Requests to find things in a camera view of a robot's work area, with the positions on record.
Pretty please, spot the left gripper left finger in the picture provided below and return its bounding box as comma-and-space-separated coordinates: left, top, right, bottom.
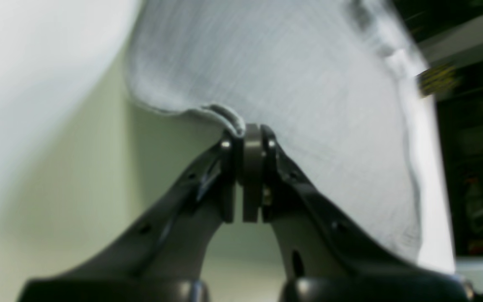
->
18, 134, 234, 302

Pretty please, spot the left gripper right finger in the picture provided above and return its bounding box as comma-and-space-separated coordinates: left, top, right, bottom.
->
240, 124, 473, 302

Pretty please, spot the grey heather T-shirt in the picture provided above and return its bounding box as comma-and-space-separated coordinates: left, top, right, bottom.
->
126, 0, 424, 261

